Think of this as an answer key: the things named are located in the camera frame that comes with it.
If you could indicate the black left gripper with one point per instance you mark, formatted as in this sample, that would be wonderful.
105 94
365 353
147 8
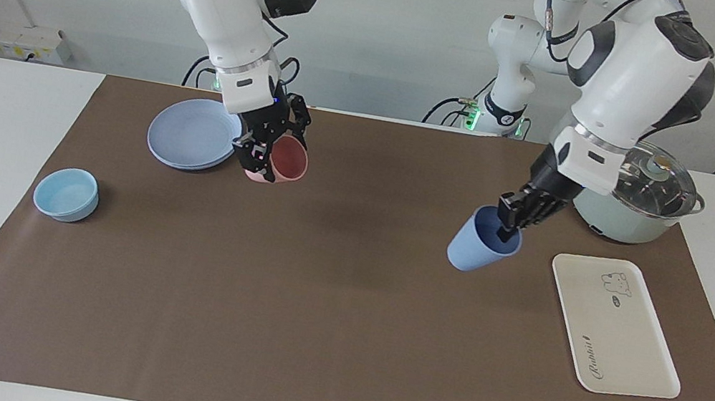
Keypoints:
556 186

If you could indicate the white wall socket box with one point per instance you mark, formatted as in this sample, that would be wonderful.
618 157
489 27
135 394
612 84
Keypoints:
28 40

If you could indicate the brown table mat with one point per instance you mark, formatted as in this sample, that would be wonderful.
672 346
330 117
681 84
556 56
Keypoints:
345 315

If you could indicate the cream tray with rabbit print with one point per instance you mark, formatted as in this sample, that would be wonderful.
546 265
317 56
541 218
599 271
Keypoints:
619 331

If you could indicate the blue round plate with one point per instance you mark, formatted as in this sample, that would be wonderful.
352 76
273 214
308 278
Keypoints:
190 136

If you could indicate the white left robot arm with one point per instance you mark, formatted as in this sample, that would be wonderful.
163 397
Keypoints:
625 78

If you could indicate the pale green cooking pot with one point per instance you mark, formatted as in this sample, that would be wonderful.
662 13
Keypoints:
622 226

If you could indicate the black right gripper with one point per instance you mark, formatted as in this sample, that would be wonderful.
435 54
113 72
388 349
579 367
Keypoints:
269 120

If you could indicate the light blue bowl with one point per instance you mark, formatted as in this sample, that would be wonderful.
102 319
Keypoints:
65 195

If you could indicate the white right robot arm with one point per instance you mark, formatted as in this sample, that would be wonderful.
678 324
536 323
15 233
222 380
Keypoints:
223 4

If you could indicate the pink plastic cup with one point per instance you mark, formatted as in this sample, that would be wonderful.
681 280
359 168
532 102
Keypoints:
291 162

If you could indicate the blue plastic cup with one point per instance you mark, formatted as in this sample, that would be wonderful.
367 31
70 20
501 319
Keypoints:
469 252

